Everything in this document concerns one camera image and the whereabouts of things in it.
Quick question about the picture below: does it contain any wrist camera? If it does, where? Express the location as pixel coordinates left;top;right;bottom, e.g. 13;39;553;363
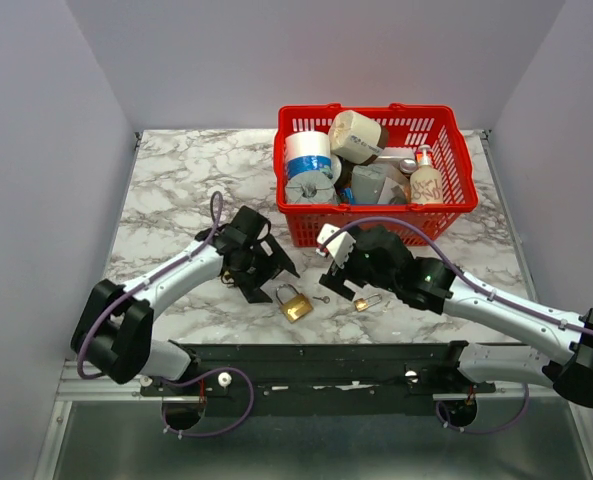
316;223;356;268
222;223;249;248

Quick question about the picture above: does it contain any yellow black padlock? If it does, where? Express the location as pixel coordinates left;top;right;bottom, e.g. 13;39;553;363
220;271;238;288

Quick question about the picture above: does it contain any small brass padlock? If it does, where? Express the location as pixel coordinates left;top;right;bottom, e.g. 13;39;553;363
353;294;382;312

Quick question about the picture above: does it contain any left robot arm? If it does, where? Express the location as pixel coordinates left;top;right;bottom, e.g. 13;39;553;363
70;206;297;395

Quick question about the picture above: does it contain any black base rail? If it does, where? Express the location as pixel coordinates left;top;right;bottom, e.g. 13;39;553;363
141;341;495;417

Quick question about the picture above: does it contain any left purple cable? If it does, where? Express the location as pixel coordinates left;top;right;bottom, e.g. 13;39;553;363
76;190;225;381

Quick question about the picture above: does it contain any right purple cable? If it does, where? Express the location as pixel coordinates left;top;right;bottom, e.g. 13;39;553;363
320;216;593;346

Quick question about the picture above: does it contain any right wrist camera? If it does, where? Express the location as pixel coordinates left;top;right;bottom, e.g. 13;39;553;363
316;223;356;268

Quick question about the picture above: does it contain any large brass padlock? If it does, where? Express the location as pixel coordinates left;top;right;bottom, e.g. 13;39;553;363
275;283;314;323

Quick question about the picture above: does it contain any cream pump bottle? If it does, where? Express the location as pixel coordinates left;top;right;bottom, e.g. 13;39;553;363
410;144;444;205

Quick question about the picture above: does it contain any dark silver key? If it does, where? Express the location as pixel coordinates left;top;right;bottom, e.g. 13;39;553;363
312;296;331;304

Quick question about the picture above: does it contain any grey roll front left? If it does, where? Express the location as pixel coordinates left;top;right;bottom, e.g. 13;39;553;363
285;171;338;205

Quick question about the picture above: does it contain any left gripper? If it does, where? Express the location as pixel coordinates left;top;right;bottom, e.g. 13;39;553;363
230;235;298;304

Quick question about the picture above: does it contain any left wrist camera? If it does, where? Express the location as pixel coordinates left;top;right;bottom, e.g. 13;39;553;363
222;223;249;248

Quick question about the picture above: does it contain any red plastic basket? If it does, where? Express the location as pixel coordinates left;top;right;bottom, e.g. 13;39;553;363
274;103;478;247

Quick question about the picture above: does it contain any grey roll centre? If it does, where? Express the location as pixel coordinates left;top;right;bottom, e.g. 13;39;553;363
351;164;389;205

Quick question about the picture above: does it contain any white blue paper roll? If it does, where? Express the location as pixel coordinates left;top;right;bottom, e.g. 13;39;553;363
285;131;333;180

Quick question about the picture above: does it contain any silver can top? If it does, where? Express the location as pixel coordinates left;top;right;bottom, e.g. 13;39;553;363
399;158;418;175

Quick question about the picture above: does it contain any blue Harry's box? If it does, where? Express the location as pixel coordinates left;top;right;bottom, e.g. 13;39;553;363
338;187;360;205

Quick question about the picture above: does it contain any purple cable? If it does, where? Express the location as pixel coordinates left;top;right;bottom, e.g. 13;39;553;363
76;190;225;381
320;216;593;346

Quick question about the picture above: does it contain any grey roll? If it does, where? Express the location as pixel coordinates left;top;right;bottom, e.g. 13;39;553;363
351;164;389;205
285;171;338;205

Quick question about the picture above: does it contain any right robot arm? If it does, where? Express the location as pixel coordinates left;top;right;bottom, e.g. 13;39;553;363
316;222;593;409

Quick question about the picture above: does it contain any beige wrapped paper roll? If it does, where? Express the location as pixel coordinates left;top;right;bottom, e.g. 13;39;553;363
328;110;390;165

